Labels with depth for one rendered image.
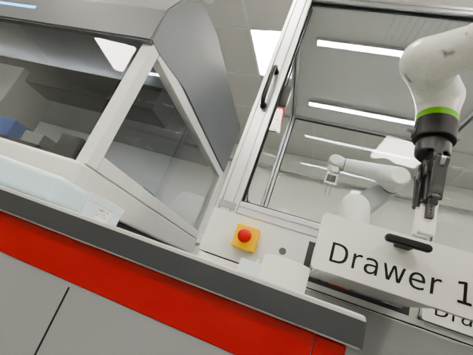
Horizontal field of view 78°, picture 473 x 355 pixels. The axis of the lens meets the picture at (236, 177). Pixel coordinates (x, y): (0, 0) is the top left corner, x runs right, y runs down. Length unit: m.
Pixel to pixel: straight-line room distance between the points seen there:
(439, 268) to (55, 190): 0.64
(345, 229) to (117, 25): 0.99
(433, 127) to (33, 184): 0.81
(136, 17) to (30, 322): 0.99
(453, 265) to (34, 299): 0.63
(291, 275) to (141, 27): 0.95
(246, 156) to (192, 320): 0.76
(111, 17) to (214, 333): 1.11
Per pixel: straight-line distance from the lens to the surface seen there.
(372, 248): 0.60
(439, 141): 0.82
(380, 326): 0.95
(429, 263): 0.63
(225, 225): 0.95
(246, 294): 0.31
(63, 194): 0.52
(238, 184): 0.99
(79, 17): 1.33
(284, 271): 0.42
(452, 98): 0.89
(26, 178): 0.53
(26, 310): 0.44
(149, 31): 1.12
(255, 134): 1.06
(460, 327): 1.00
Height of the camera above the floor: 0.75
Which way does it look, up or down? 18 degrees up
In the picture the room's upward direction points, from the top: 20 degrees clockwise
